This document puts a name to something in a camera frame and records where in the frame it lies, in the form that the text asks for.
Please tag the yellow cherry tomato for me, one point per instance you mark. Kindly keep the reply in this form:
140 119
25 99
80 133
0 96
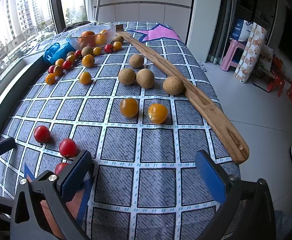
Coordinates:
128 107
158 113

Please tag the metal mop pole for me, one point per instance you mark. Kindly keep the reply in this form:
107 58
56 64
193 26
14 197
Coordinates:
97 2

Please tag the long wooden slat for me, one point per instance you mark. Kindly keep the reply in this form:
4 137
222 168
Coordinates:
221 122

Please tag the pink plastic stool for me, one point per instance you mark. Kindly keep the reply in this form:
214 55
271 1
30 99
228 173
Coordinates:
229 55

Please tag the blue plastic bag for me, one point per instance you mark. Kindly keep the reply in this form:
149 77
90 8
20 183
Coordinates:
54 52

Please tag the red cherry tomato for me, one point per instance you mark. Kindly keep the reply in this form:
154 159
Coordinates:
42 133
60 168
68 147

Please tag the blue and white shopping bag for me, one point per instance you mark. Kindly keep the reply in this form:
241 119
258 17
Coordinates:
238 28

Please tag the clear glass bowl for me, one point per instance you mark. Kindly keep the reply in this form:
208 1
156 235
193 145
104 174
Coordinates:
73 38

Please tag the red plastic stool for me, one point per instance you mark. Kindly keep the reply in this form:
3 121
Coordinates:
276 82

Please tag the light blue cloth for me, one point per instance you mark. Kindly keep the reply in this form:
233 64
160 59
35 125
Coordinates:
286 225

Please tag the black bag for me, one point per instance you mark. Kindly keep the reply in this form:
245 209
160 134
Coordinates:
75 25

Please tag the orange mandarin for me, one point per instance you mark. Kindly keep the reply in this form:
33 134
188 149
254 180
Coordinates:
103 32
87 37
101 39

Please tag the cluster of small tomatoes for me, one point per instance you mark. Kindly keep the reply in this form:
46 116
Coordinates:
88 60

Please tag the checkered blue blanket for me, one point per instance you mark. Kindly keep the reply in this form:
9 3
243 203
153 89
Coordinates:
141 155

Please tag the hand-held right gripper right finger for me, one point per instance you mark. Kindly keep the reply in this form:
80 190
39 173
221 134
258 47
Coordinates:
208 175

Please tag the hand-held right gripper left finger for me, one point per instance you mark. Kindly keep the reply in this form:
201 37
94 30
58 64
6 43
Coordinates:
75 177

